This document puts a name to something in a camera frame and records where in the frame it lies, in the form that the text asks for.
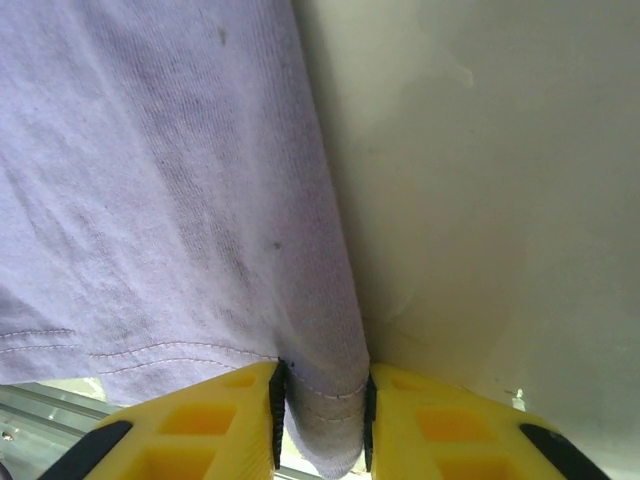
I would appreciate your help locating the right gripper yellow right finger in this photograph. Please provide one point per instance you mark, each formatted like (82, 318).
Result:
(450, 430)

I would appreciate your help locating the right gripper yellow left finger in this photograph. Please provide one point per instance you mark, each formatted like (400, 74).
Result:
(200, 430)

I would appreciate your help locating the purple t-shirt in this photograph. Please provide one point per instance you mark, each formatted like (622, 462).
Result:
(150, 200)

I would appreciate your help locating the long aluminium base rail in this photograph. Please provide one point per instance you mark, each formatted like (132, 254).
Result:
(40, 405)

